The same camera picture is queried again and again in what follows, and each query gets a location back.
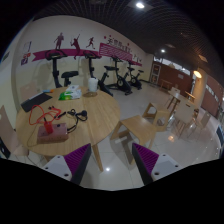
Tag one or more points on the wooden chair at left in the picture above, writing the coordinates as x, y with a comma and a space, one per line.
9, 136

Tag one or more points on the small wooden stool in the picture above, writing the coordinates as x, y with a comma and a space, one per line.
159, 113

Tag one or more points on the green wet wipes pack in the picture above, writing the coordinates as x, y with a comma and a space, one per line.
70, 95

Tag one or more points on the white paper cup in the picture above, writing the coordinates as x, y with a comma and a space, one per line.
92, 84

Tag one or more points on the black exercise bike far right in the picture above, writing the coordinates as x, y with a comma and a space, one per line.
134, 79

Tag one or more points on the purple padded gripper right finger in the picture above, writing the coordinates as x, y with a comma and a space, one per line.
153, 166

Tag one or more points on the black exercise bike far left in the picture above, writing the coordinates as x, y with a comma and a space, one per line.
61, 78

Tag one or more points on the pink power strip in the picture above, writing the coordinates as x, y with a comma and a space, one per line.
59, 134

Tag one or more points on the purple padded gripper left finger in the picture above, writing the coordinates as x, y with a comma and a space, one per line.
72, 166

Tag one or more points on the rectangular wooden table right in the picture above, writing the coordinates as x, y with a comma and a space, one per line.
178, 98

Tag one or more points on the white chair at right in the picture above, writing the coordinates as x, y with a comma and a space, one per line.
184, 114

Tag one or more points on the black tablet case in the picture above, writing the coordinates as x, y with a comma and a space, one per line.
35, 100

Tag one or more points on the red charger plug with cable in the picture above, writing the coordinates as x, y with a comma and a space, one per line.
46, 118

